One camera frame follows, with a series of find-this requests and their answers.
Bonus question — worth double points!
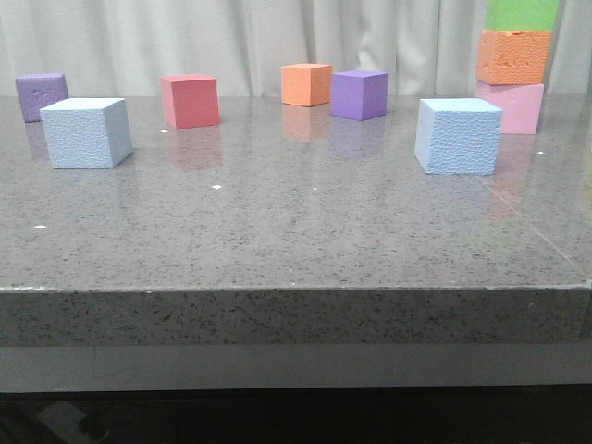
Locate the light blue textured foam cube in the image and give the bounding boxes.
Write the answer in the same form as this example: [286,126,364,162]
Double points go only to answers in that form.
[414,98,502,175]

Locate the small orange foam cube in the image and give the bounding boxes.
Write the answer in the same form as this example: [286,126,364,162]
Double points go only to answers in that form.
[281,63,333,106]

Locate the red foam cube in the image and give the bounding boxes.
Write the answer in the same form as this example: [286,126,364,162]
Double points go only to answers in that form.
[160,74,220,130]

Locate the pink foam cube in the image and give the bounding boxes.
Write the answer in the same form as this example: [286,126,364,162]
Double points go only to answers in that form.
[475,80,545,135]

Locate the white curtain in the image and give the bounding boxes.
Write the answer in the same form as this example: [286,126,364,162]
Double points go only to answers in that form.
[0,0,592,97]

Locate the large orange foam cube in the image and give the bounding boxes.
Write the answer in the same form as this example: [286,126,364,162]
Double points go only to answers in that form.
[475,30,551,85]

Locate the dented purple foam cube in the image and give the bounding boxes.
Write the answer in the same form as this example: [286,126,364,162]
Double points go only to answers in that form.
[15,72,69,123]

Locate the green foam cube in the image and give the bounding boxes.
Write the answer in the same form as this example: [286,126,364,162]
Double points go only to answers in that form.
[486,0,559,31]

